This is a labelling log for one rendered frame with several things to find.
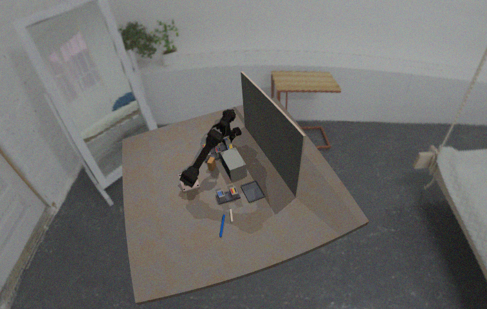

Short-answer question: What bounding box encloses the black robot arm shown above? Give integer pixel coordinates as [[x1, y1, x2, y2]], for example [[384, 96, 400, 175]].
[[179, 109, 236, 188]]

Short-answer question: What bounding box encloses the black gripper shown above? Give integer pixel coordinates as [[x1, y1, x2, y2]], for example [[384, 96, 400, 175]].
[[221, 127, 242, 145]]

